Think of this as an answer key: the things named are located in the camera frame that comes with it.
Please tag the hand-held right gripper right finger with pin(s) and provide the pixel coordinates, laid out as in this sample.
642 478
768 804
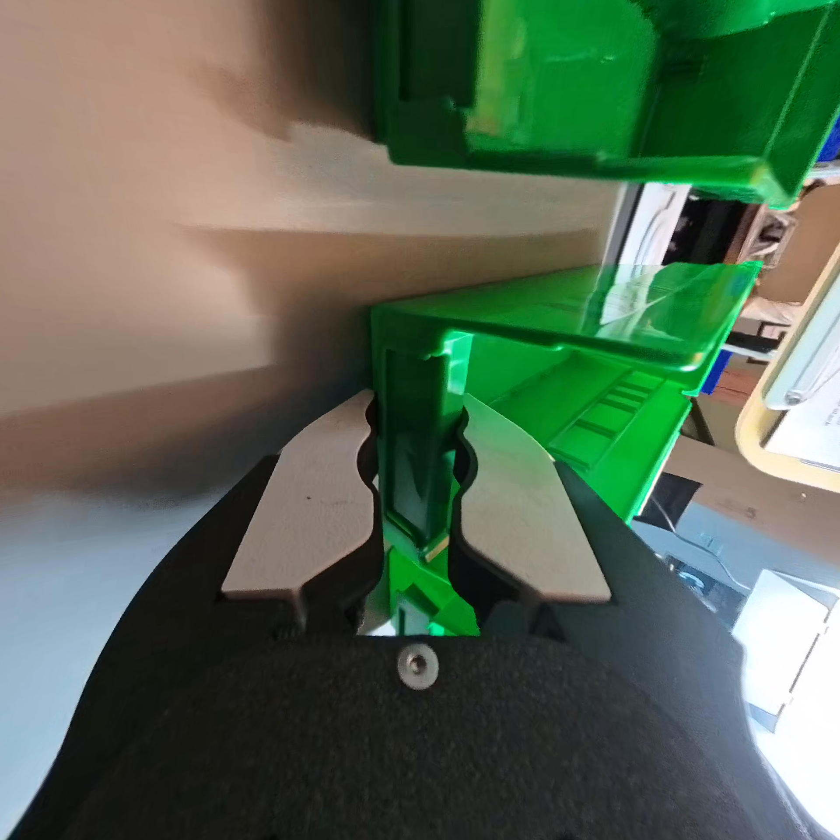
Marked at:
525 525

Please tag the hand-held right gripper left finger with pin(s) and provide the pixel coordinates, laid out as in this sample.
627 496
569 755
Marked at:
302 512

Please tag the green plastic storage bin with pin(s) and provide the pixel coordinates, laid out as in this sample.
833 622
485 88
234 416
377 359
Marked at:
558 79
590 420

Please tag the grey desk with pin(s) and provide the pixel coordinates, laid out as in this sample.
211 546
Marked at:
131 328

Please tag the instruction sheet on stand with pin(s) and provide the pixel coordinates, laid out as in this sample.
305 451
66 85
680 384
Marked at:
748 426

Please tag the printed instruction sheet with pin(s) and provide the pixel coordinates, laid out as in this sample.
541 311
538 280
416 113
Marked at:
814 439

